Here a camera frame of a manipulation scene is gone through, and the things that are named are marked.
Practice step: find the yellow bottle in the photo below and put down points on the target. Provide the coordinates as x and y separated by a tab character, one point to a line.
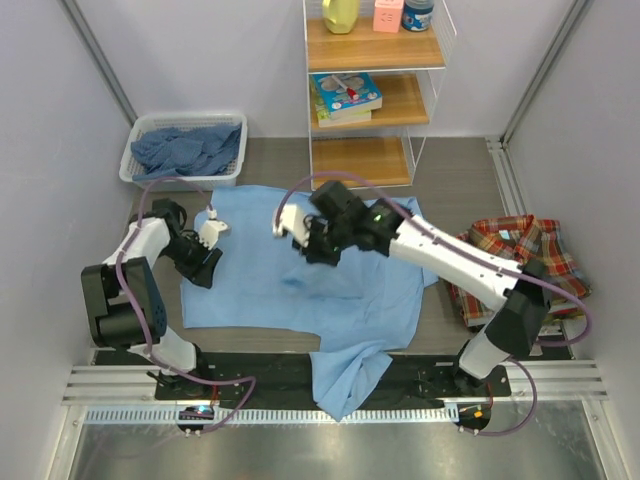
340	16

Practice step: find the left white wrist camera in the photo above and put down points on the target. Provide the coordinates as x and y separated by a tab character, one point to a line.
212	229

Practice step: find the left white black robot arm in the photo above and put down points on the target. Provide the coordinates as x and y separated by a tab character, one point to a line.
123	302

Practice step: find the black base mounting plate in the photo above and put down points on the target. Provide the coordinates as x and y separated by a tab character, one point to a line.
284	381

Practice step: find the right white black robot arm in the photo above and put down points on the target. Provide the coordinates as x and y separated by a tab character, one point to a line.
512	291

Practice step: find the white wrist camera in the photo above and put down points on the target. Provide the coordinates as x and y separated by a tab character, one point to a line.
212	229
290	220

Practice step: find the red plaid folded shirt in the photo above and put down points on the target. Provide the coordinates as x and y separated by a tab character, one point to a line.
521	238

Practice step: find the white slotted cable duct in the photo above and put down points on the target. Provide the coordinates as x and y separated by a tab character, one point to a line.
194	415

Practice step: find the dark blue checked shirt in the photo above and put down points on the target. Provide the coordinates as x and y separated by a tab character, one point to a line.
171	152

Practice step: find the blue tin can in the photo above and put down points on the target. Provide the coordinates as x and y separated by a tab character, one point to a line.
417	15

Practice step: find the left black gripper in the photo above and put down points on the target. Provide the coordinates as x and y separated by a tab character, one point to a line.
200	273

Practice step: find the white plastic basket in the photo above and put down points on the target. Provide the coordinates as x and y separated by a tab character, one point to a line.
184	121

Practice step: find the pink box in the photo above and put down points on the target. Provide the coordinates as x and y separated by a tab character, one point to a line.
387	15

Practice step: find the light blue long sleeve shirt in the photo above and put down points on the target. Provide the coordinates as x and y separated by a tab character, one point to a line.
361	309

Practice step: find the red white marker pen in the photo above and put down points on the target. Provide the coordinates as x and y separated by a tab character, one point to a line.
352	94

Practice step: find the green book underneath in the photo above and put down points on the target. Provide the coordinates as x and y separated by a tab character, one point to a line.
324	119

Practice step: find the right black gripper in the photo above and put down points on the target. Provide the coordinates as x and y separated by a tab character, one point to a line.
310	249

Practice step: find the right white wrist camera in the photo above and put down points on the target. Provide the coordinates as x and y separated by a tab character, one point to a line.
290	220

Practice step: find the white wire wooden shelf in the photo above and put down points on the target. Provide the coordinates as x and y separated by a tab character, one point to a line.
374	72

